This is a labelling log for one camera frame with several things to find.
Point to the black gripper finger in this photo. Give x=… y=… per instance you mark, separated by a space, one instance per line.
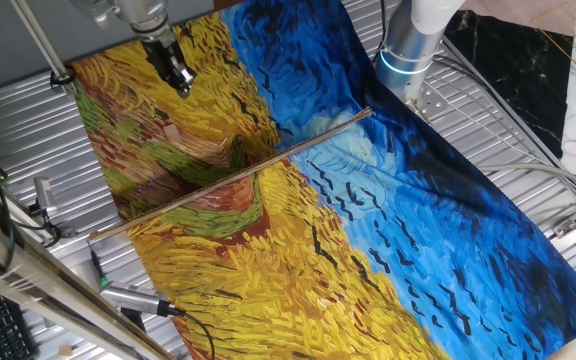
x=180 y=87
x=189 y=79

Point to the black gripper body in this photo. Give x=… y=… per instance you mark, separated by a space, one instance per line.
x=165 y=60

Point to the small wooden cube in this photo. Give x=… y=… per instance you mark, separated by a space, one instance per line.
x=170 y=132
x=65 y=350

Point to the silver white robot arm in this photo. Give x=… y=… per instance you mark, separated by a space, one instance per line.
x=413 y=35

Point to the slim aluminium pole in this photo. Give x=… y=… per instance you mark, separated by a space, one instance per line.
x=43 y=45

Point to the green black pen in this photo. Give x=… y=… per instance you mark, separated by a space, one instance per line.
x=99 y=272

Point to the painted wheat field cloth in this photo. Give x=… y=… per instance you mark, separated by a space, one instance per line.
x=368 y=225

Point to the black marble sheet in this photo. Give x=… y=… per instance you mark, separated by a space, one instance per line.
x=513 y=75

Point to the pink sheet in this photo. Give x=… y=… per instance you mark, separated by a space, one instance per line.
x=513 y=12

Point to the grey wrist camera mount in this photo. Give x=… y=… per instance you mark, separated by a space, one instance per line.
x=95 y=10

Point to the aluminium frame beam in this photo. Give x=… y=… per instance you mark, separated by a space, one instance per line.
x=43 y=287

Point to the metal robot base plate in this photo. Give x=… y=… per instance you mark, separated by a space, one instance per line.
x=433 y=102

